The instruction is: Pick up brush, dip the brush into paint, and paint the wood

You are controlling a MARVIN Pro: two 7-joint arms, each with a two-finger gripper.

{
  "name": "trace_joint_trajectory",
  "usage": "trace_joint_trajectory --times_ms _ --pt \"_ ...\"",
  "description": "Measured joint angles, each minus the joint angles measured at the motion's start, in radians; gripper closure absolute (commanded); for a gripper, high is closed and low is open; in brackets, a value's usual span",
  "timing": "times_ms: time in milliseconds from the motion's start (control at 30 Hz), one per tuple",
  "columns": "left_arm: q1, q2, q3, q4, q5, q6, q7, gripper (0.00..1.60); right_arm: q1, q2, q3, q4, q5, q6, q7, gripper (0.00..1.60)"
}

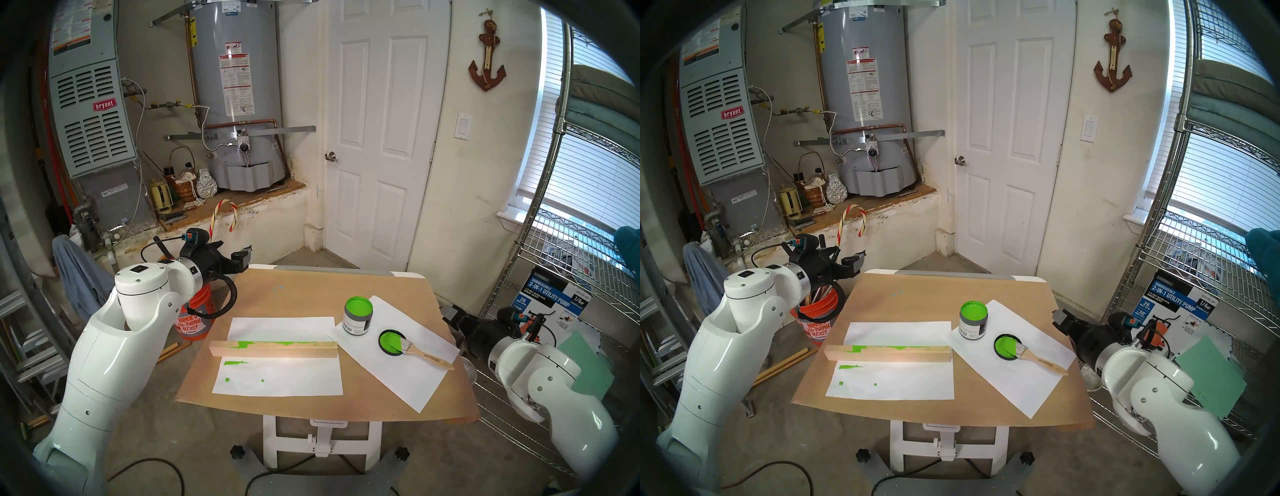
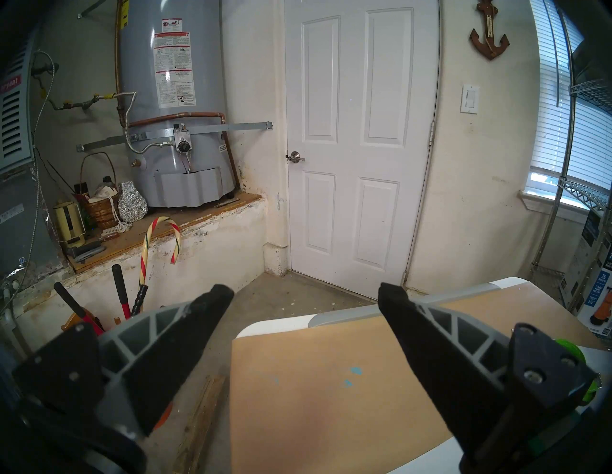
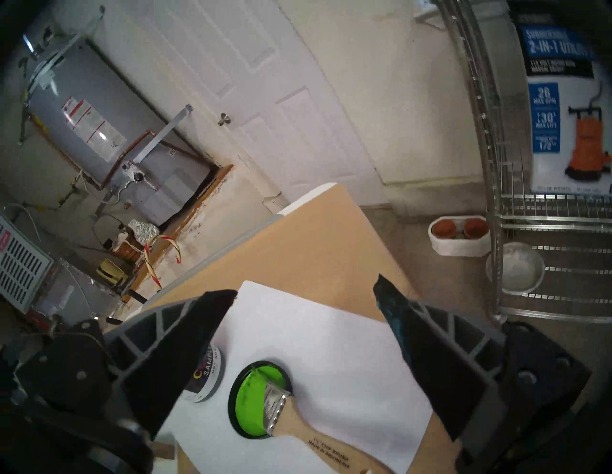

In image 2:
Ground gas pipe with yellow valve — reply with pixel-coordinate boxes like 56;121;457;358
53;92;118;111

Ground copper pipe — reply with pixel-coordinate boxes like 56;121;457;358
128;112;241;192

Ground grey can of green paint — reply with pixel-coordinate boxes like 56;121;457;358
552;337;601;416

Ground chrome wire shelf rack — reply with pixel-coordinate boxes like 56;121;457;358
531;0;612;311

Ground white window blinds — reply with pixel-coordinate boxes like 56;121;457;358
528;0;612;192

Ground black handled tool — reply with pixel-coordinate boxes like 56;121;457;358
54;282;105;336

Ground wooden stick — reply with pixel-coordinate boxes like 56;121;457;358
172;375;226;474

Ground white panel door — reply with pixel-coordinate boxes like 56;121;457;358
284;0;440;302

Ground dark flat tool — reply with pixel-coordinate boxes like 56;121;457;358
66;240;107;262

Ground white light switch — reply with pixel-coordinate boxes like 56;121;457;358
460;85;481;114

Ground grey bryant furnace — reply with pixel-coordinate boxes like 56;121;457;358
0;29;65;282

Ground brown cardboard sheet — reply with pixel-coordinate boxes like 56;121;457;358
229;282;593;474

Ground white folding table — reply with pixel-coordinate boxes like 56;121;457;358
234;276;529;474

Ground grey metal strap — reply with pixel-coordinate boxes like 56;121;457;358
76;121;274;152

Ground red handled tool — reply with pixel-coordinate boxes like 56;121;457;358
111;264;132;321

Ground foil wrapped object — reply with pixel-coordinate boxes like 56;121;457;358
117;181;149;223

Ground striped candy cane decoration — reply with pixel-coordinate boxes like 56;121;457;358
139;216;183;290

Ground folded green cushion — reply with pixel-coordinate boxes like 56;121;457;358
569;29;612;96

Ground grey water heater tank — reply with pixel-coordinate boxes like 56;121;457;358
117;0;240;208

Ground black grey left gripper left finger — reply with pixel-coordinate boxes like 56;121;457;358
12;284;235;438

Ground yellow lantern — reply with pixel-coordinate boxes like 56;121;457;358
53;201;87;248

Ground wooden ledge board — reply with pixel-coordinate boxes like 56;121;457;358
65;191;263;274

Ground corrugated metal flex hose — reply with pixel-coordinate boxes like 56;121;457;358
117;92;173;154

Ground brown anchor wall decoration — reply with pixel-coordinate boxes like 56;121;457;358
470;0;510;61

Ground black grey left gripper right finger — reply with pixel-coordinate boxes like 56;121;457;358
378;283;599;474

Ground utility pump box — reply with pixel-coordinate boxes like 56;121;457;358
559;208;612;340

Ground wicker basket with handle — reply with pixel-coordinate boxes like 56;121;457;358
74;152;122;230

